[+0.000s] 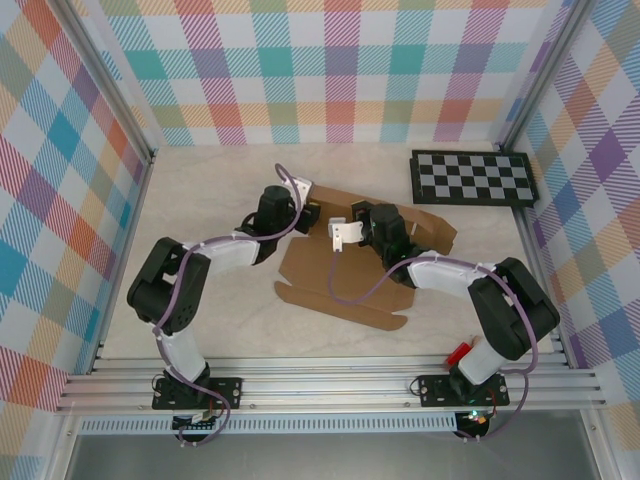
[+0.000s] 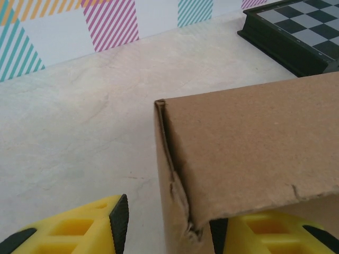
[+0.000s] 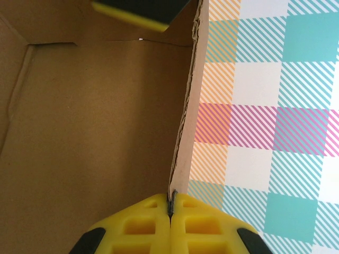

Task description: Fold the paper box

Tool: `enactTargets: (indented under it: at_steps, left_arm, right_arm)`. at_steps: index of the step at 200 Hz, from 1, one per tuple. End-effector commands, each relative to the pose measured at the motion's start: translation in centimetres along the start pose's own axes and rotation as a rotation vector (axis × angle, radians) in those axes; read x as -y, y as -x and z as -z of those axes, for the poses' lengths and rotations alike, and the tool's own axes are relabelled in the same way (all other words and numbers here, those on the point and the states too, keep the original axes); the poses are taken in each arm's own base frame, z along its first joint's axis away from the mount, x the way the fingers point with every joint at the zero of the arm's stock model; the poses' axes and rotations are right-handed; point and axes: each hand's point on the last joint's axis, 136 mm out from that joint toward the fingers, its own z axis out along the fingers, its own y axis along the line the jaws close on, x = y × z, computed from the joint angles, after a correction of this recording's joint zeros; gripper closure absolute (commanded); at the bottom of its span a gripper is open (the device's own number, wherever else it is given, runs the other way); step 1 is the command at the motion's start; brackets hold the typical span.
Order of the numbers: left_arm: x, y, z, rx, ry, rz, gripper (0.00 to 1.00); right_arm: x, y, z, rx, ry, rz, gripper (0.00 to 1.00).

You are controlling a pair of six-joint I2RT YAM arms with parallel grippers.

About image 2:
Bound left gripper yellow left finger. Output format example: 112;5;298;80
0;194;130;254

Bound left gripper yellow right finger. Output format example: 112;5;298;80
209;211;335;254

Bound brown cardboard box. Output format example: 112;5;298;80
154;71;339;254

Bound black grey chessboard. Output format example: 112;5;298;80
237;0;339;78

